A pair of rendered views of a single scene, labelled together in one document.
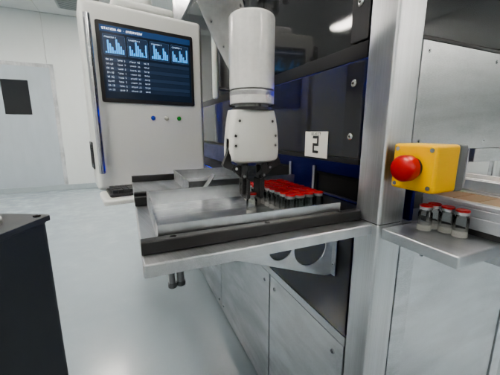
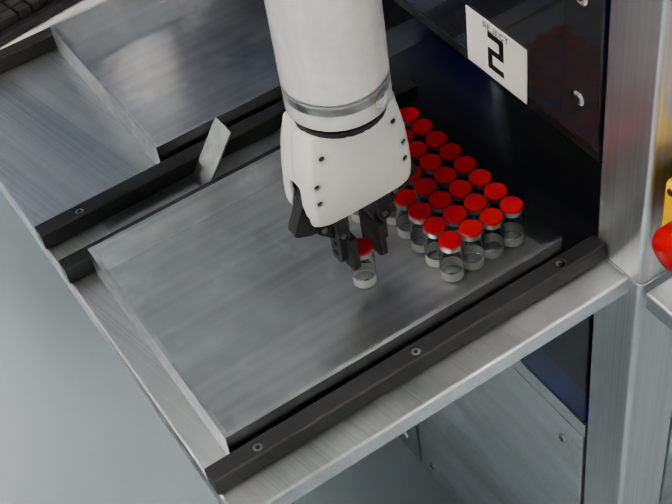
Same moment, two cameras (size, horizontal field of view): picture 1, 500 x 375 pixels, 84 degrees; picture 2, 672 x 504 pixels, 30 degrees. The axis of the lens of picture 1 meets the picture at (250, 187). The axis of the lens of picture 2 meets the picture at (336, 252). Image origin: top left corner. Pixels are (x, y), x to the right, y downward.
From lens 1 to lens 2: 71 cm
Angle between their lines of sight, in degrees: 36
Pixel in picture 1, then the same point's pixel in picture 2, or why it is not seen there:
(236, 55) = (294, 45)
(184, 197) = (175, 225)
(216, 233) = (330, 414)
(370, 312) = (629, 404)
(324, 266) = not seen: hidden behind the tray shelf
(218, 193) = (253, 183)
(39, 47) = not seen: outside the picture
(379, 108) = (638, 91)
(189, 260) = (302, 485)
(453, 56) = not seen: outside the picture
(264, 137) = (379, 160)
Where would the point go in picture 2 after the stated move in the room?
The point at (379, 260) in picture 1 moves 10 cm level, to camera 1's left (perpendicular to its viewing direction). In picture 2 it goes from (645, 331) to (538, 353)
